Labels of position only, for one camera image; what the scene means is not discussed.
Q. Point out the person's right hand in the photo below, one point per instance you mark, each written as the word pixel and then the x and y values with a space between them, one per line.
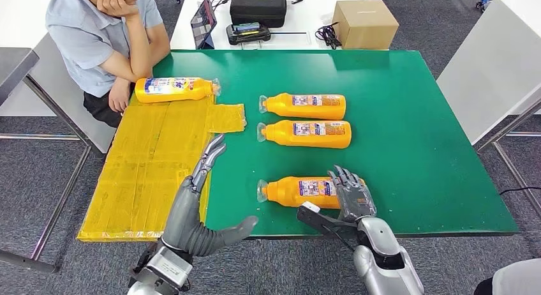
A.
pixel 118 7

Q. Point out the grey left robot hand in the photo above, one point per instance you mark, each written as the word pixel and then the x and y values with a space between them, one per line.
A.
pixel 184 217

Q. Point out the person's left hand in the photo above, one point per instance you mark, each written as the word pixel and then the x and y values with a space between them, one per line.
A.
pixel 120 96

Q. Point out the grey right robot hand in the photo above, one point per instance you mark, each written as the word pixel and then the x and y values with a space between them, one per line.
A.
pixel 355 198

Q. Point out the orange detergent bottle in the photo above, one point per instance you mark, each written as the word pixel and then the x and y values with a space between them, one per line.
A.
pixel 304 136
pixel 304 109
pixel 169 93
pixel 283 192

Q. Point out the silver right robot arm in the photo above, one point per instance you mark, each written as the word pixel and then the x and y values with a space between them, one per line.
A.
pixel 384 263

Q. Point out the person's left forearm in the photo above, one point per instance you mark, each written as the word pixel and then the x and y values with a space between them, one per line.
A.
pixel 162 47

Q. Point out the seated person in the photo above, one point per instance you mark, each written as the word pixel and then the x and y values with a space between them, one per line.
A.
pixel 84 43

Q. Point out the yellow taped cardboard mat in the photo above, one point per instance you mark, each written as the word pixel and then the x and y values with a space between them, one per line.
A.
pixel 148 166

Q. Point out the black tablet on stand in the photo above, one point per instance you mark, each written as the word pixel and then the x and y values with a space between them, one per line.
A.
pixel 203 22

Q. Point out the black handheld controller with screen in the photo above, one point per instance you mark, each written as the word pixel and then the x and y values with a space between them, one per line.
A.
pixel 248 33

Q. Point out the black zipped carry case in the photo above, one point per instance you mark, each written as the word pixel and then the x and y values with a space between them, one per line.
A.
pixel 258 7

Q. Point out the brown cardboard box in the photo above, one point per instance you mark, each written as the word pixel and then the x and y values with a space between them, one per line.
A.
pixel 365 26

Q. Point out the standing person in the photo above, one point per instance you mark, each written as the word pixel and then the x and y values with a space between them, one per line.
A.
pixel 517 280

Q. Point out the white table with equipment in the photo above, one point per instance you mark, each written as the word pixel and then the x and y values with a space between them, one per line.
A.
pixel 304 18

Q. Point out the white table with metal legs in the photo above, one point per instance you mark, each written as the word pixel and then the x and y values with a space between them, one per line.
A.
pixel 494 64

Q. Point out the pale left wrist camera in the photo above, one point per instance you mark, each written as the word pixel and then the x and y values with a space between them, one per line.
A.
pixel 169 267

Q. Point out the grey desk with metal frame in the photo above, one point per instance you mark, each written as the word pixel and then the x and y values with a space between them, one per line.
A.
pixel 14 69

